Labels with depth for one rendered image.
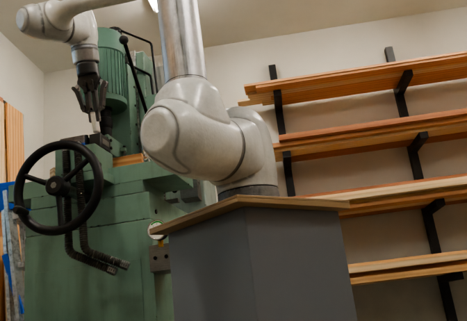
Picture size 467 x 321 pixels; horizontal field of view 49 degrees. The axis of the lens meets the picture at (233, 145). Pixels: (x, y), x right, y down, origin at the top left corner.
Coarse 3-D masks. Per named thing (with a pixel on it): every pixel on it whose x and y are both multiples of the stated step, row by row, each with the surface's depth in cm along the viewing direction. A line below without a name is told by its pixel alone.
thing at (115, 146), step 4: (108, 136) 187; (112, 140) 188; (116, 140) 193; (112, 144) 189; (116, 144) 193; (120, 144) 197; (112, 148) 187; (116, 148) 192; (112, 152) 187; (116, 152) 191; (120, 152) 195; (116, 156) 191
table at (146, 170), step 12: (108, 168) 170; (120, 168) 169; (132, 168) 168; (144, 168) 167; (156, 168) 166; (72, 180) 160; (84, 180) 160; (108, 180) 163; (120, 180) 168; (132, 180) 167; (144, 180) 167; (156, 180) 168; (168, 180) 170; (180, 180) 172; (12, 192) 174; (24, 192) 174; (36, 192) 173; (24, 204) 179
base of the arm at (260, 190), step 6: (252, 186) 120; (258, 186) 121; (264, 186) 121; (270, 186) 122; (222, 192) 123; (228, 192) 122; (234, 192) 121; (240, 192) 120; (246, 192) 120; (252, 192) 120; (258, 192) 120; (264, 192) 120; (270, 192) 121; (276, 192) 123; (222, 198) 123
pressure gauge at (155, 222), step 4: (152, 220) 154; (156, 220) 154; (160, 220) 154; (152, 224) 154; (156, 224) 154; (148, 228) 154; (148, 232) 154; (152, 236) 153; (156, 236) 153; (160, 236) 153; (164, 236) 153; (160, 240) 154; (160, 244) 154
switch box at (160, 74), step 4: (152, 68) 228; (156, 68) 228; (160, 68) 227; (152, 72) 228; (156, 72) 227; (160, 72) 227; (152, 76) 227; (156, 76) 226; (160, 76) 226; (160, 80) 226; (164, 80) 225; (160, 84) 225; (164, 84) 224; (160, 88) 224
